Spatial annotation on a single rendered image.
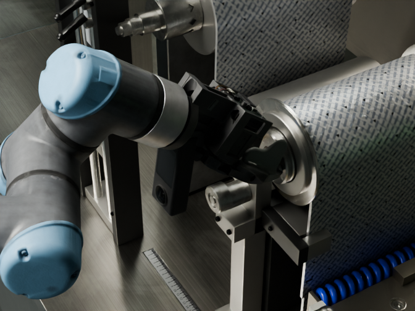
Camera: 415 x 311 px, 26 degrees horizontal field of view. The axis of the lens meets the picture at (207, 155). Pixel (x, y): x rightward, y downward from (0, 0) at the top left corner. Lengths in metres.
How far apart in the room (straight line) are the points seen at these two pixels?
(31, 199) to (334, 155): 0.43
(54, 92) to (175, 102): 0.13
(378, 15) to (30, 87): 0.78
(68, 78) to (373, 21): 0.73
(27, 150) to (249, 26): 0.45
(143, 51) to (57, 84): 0.97
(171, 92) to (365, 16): 0.62
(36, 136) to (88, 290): 0.58
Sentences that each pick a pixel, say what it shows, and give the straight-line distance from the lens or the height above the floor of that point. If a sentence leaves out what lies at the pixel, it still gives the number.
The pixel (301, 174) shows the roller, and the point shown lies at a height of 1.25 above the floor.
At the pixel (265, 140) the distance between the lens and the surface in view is 1.16.
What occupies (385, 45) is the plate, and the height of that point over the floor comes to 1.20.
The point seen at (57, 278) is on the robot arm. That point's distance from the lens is 0.85.
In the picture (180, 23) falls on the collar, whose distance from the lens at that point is 1.26.
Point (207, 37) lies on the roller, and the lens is 1.28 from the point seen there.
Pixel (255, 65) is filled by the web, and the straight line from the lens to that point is 1.32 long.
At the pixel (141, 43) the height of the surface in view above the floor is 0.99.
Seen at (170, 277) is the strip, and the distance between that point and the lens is 1.49.
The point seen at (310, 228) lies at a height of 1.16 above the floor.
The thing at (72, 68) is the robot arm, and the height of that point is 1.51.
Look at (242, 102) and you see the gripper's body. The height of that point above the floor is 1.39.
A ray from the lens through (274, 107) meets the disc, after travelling 1.16.
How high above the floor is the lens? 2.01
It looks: 41 degrees down
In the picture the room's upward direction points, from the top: straight up
